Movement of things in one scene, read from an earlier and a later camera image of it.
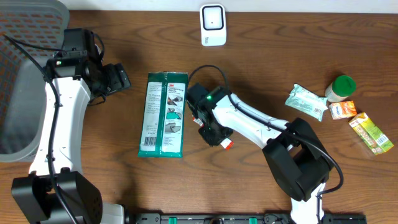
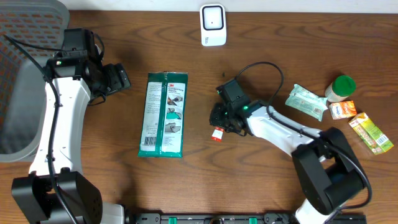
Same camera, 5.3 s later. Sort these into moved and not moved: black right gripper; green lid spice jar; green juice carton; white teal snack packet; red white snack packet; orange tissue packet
Moved: red white snack packet; black right gripper
Not moved: green juice carton; orange tissue packet; white teal snack packet; green lid spice jar
